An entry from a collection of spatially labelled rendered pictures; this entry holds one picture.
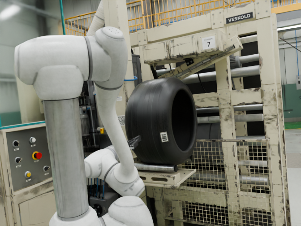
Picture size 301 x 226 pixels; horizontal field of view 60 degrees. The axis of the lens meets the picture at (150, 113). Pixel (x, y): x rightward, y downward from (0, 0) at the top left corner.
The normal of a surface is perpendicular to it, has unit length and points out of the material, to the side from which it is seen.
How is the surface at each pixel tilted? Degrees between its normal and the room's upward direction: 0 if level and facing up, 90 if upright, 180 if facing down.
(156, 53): 90
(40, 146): 90
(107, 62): 120
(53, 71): 105
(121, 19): 90
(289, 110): 90
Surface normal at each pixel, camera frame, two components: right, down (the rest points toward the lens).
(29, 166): 0.86, -0.06
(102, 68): 0.48, 0.63
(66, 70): 0.44, 0.26
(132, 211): 0.23, -0.51
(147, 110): -0.51, -0.25
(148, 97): -0.46, -0.51
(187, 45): -0.51, 0.10
